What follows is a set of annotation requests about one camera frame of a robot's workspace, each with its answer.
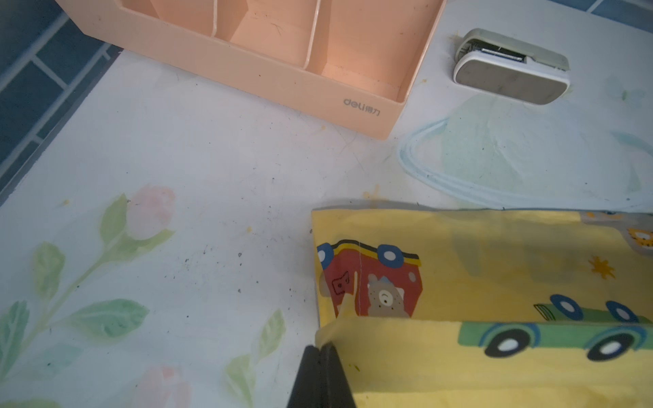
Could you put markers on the yellow car print pillowcase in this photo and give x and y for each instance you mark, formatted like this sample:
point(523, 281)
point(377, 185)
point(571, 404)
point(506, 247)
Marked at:
point(487, 308)

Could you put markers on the peach desk file organizer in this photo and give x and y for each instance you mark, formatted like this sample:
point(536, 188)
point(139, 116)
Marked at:
point(351, 63)

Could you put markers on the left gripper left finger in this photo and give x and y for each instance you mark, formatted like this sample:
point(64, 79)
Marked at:
point(306, 392)

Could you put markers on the floral table mat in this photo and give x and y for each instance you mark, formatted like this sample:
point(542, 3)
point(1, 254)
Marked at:
point(159, 252)

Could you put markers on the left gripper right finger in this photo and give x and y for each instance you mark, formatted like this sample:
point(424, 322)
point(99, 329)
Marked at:
point(335, 391)

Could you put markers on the grey white stapler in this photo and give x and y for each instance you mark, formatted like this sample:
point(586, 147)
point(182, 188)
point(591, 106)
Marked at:
point(512, 68)

